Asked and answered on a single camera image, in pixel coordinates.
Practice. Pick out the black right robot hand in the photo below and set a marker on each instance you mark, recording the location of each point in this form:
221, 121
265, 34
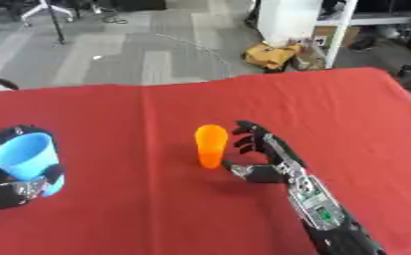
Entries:
265, 172

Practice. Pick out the blue plastic cup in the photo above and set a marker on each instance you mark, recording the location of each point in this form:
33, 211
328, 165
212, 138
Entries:
27, 159

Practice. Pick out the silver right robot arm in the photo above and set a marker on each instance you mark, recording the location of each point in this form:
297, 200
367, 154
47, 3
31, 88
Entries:
327, 212

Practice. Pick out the orange plastic cup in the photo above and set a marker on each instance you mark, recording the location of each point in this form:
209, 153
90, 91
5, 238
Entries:
211, 146

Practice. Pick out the yellow bag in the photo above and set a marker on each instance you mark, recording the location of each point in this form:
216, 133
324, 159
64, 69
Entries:
270, 55

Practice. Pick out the white panel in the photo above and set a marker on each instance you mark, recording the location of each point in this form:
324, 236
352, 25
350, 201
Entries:
288, 20

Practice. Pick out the cardboard box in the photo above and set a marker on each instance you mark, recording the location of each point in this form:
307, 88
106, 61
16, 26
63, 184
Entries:
336, 36

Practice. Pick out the white shelf rack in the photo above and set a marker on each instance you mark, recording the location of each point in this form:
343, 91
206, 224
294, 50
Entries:
353, 23

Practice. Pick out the black tripod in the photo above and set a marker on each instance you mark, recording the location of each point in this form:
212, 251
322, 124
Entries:
55, 21

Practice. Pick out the white chair base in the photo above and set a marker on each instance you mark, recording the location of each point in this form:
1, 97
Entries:
47, 11

